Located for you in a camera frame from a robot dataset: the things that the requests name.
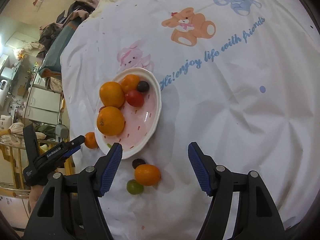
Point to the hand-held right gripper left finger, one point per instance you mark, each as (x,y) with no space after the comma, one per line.
(110,170)

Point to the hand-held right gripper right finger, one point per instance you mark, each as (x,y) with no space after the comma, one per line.
(200,168)

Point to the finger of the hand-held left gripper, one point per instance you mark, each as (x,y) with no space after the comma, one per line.
(72,151)
(75,140)

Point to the small orange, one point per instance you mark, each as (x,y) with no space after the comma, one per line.
(90,140)

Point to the dark purple plum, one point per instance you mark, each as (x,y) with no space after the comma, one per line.
(138,163)
(143,86)

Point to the green plum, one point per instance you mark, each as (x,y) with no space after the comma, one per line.
(134,187)

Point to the large orange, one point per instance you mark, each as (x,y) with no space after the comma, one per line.
(110,120)

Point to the red plum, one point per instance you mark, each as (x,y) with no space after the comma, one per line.
(102,109)
(134,98)

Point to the pink white-rimmed plate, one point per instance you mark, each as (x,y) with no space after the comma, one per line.
(145,120)

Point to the person's left forearm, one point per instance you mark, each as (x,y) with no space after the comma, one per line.
(33,197)

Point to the grey stool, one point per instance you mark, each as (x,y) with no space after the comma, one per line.
(61,131)

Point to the yellow metal rack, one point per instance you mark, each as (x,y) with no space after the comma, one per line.
(17,165)

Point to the white base cabinets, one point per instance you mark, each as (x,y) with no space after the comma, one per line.
(42,100)

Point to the floral cloth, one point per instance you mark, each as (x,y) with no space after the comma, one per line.
(56,83)

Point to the white printed blanket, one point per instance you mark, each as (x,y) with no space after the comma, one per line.
(225,105)

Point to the teal cushion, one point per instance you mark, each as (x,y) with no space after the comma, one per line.
(60,42)

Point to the hanging orange plastic bag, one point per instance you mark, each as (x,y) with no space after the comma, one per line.
(20,53)

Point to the pile of dark clothes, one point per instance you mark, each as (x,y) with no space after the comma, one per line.
(72,12)

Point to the red wall hook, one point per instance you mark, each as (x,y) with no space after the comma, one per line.
(38,1)

